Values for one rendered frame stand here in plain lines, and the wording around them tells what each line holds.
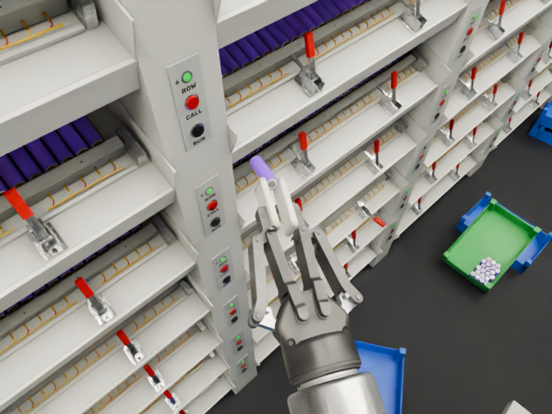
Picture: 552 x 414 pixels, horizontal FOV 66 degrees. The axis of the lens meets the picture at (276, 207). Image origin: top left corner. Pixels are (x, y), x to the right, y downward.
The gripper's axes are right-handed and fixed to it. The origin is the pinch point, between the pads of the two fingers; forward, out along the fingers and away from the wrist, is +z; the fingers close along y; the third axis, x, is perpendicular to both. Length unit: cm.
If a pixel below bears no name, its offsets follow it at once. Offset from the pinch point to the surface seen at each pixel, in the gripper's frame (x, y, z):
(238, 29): 12.1, -3.6, 16.7
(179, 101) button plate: 6.9, -10.7, 10.6
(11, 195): 0.1, -28.0, 4.0
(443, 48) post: -6, 52, 40
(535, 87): -53, 162, 79
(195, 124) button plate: 3.1, -8.5, 10.6
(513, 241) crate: -74, 126, 17
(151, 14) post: 16.5, -13.9, 12.0
